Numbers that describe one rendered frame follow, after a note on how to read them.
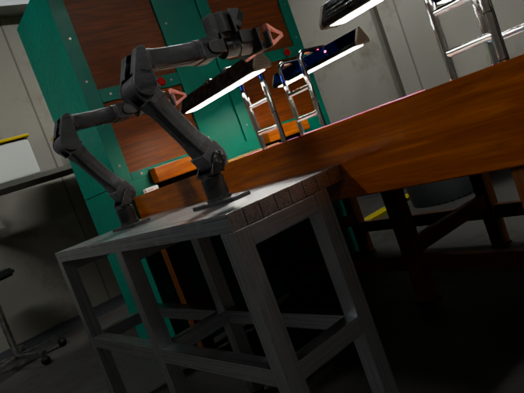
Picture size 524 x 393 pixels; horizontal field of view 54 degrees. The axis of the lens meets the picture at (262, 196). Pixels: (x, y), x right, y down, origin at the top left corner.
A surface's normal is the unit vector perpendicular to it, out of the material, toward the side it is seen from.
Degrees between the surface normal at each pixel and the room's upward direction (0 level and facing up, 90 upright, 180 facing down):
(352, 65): 90
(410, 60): 90
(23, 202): 90
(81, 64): 90
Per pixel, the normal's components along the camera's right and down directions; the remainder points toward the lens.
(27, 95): 0.60, -0.15
